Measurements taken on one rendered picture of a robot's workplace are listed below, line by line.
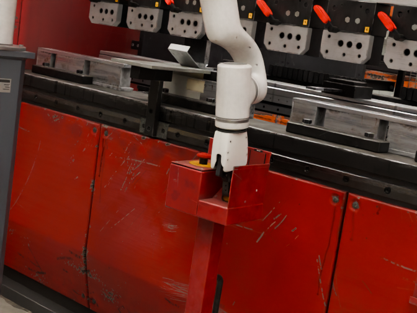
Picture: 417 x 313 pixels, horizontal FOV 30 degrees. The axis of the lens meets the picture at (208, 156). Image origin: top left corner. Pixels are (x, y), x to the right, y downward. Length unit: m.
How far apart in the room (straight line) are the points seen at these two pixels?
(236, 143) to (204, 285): 0.39
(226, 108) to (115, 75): 0.96
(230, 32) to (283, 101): 0.77
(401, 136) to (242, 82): 0.47
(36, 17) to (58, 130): 0.55
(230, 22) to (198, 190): 0.42
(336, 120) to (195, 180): 0.47
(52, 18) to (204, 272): 1.52
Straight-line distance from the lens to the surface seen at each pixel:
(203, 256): 2.03
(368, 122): 2.14
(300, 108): 2.26
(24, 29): 3.15
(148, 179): 2.48
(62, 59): 3.01
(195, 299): 2.07
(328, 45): 2.20
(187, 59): 2.51
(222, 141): 1.90
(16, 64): 2.09
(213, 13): 1.89
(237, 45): 1.93
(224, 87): 1.88
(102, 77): 2.83
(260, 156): 2.02
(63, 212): 2.82
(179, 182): 1.99
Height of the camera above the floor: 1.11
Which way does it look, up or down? 9 degrees down
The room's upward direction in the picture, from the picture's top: 8 degrees clockwise
